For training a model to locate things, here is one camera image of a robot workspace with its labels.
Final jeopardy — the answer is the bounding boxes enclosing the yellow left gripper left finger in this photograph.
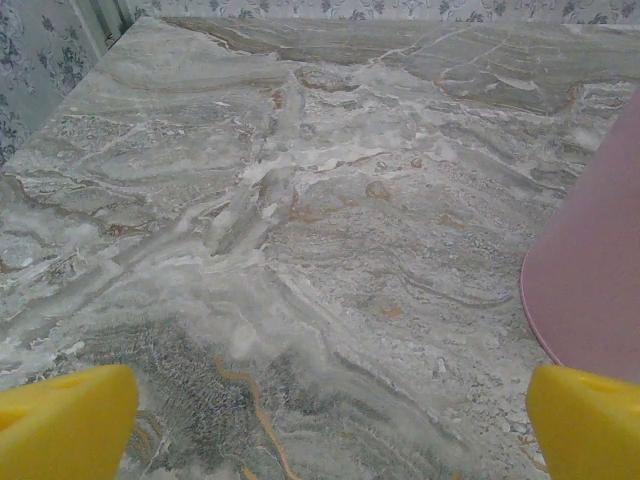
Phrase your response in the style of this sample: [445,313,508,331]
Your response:
[0,364,140,480]

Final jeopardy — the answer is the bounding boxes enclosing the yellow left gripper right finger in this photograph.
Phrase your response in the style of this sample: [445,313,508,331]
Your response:
[528,364,640,480]

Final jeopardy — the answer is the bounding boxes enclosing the pink straw holder cup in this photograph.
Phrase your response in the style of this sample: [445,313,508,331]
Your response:
[519,89,640,369]

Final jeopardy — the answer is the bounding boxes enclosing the aluminium frame post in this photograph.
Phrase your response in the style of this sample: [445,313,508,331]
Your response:
[69,0,137,55]

